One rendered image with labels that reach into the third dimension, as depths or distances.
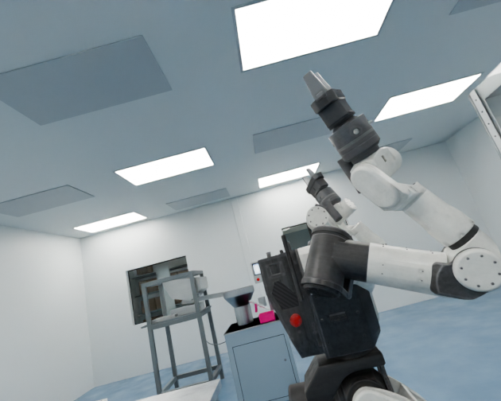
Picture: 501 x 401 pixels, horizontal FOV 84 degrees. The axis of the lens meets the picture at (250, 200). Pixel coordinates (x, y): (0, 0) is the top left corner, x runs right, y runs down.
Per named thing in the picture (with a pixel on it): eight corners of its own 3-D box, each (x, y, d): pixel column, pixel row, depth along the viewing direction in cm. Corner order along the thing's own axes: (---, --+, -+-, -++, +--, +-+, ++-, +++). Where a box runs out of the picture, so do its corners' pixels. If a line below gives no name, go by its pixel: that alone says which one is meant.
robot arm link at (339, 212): (343, 190, 123) (360, 209, 117) (327, 207, 128) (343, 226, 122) (329, 188, 115) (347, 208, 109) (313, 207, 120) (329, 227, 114)
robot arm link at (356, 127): (300, 111, 60) (332, 157, 60) (339, 79, 55) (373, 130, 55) (316, 109, 70) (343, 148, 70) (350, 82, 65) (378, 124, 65)
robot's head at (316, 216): (312, 236, 85) (304, 209, 87) (311, 239, 95) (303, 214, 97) (333, 231, 84) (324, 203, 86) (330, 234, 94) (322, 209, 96)
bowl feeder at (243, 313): (227, 330, 294) (219, 294, 303) (232, 324, 329) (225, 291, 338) (272, 318, 293) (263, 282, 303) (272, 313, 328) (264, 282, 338)
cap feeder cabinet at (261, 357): (241, 421, 259) (223, 334, 278) (246, 394, 314) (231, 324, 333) (306, 403, 259) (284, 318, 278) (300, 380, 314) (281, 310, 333)
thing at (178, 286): (135, 434, 288) (117, 287, 325) (171, 391, 391) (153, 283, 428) (269, 399, 286) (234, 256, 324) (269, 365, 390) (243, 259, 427)
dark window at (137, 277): (134, 325, 557) (126, 270, 585) (134, 325, 559) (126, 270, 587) (197, 309, 557) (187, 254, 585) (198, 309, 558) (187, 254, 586)
